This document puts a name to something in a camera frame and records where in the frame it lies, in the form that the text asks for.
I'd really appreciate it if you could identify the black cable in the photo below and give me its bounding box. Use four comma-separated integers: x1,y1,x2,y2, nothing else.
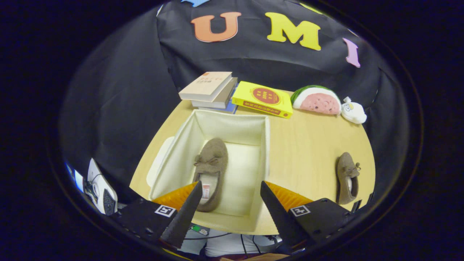
183,232,232,241

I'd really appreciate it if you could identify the brown slipper shoe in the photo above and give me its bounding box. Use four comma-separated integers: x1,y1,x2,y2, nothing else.
335,152,361,205
192,137,229,212

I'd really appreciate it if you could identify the yellow book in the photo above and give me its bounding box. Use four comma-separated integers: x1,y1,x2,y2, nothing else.
231,81,293,119

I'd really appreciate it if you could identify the beige book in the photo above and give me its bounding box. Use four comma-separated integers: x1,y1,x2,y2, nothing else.
178,71,233,102

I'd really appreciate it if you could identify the blue book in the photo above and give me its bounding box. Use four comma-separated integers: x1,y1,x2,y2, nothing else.
208,101,238,115

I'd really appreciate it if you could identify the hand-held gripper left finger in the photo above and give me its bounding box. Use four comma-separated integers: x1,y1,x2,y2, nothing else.
109,181,203,249

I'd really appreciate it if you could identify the grey book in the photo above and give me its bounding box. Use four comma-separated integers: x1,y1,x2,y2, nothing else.
191,77,239,109

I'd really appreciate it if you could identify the cream fabric storage box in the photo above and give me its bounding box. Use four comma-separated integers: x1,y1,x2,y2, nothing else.
148,109,272,223

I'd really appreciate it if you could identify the lit screen device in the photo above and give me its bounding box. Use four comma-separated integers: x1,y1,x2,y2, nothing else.
65,163,86,192

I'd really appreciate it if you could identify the watermelon slice plush toy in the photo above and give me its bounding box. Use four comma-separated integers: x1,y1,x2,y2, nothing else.
291,85,342,116

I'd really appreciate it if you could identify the black backdrop cloth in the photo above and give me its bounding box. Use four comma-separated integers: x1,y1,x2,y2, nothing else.
60,0,410,211

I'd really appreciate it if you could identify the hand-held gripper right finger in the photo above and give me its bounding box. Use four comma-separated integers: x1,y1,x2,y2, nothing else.
260,181,363,250

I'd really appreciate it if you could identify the white device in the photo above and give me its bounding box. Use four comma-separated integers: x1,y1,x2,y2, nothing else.
84,158,118,216

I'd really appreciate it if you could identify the white plush toy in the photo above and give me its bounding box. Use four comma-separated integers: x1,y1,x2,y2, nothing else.
341,96,367,124

